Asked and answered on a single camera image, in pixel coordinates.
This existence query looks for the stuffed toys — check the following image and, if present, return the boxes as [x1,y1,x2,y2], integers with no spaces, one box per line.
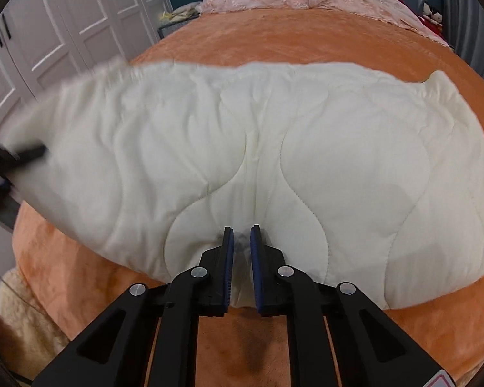
[421,2,445,27]

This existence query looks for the white panelled wardrobe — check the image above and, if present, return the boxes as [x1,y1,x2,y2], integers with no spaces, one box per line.
[0,0,174,130]

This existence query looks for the grey nightstand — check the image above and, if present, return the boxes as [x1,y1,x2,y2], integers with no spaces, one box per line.
[157,14,198,40]

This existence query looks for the grey curtain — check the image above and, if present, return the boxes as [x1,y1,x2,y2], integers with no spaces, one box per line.
[439,0,484,97]

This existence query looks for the cream quilted jacket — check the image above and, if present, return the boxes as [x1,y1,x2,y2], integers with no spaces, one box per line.
[0,60,484,311]

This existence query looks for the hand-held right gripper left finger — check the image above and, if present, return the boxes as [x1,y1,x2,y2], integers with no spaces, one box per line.
[31,226,235,387]

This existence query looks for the cream fluffy rug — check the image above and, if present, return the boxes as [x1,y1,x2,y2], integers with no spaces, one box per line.
[0,268,71,375]

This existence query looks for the orange plush blanket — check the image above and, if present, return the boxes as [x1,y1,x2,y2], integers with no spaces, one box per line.
[10,8,484,387]

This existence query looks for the beige cloth pile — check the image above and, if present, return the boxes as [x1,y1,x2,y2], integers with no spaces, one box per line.
[161,3,200,21]

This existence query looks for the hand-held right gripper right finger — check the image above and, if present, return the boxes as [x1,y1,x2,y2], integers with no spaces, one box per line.
[249,225,458,387]

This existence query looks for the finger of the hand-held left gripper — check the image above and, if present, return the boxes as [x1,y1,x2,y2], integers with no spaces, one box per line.
[8,144,50,166]

